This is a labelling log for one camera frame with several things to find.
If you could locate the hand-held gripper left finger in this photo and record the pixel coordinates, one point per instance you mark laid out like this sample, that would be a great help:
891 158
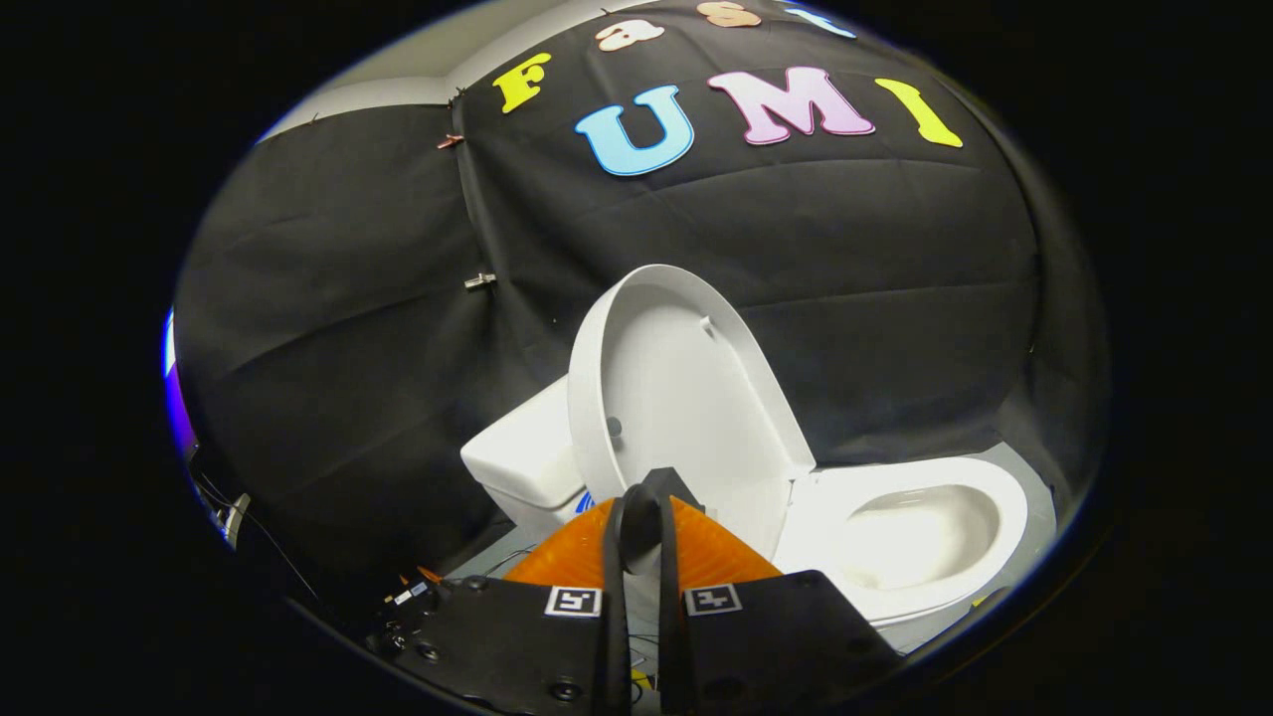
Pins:
517 636

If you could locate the white toilet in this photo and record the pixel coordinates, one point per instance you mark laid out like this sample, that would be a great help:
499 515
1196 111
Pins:
522 457

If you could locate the white toilet seat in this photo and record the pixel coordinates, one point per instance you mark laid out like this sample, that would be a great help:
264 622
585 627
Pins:
835 507

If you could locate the silver cloth clip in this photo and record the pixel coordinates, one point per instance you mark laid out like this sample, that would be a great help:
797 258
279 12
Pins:
479 281

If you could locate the white toilet lid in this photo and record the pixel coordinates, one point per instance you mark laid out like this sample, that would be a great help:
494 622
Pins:
686 398

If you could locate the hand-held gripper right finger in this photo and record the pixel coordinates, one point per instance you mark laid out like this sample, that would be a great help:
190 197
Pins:
776 636

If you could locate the black backdrop cloth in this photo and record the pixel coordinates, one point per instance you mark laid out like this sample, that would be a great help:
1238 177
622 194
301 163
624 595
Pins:
378 328

